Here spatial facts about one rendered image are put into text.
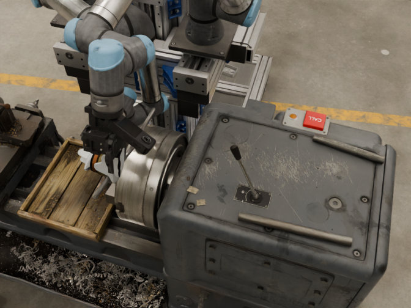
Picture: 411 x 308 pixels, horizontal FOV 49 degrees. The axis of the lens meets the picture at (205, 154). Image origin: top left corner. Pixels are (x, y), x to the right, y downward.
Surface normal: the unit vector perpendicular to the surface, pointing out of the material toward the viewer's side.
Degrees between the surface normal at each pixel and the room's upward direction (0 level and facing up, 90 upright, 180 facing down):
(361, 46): 0
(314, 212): 0
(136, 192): 54
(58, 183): 0
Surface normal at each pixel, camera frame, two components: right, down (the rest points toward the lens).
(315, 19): 0.00, -0.62
